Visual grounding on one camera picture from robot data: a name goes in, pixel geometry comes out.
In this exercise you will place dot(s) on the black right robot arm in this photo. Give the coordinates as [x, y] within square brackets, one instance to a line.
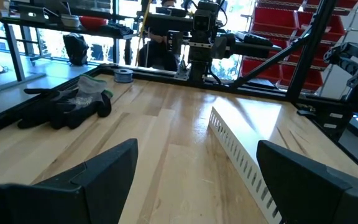
[216, 43]

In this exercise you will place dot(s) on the black workbench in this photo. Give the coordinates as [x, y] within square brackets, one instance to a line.
[57, 26]

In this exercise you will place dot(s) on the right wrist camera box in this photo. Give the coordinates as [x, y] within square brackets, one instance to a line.
[202, 20]

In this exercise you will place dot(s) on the white bowl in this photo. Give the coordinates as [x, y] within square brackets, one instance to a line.
[70, 20]

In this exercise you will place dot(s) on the person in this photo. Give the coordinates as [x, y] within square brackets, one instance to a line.
[158, 53]

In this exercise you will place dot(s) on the red storage rack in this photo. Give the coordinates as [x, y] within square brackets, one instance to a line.
[278, 21]

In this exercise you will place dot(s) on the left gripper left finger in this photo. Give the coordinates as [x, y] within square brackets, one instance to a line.
[82, 193]

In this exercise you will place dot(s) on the black backpack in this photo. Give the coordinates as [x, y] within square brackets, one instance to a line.
[76, 48]

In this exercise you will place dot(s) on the black grey work glove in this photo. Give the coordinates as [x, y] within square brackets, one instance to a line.
[76, 99]
[42, 93]

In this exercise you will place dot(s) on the red bowl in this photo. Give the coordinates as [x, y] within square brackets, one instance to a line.
[92, 22]

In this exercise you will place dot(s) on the white tray cover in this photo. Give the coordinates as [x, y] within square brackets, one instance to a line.
[247, 124]

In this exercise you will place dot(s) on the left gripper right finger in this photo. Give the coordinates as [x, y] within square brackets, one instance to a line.
[315, 189]

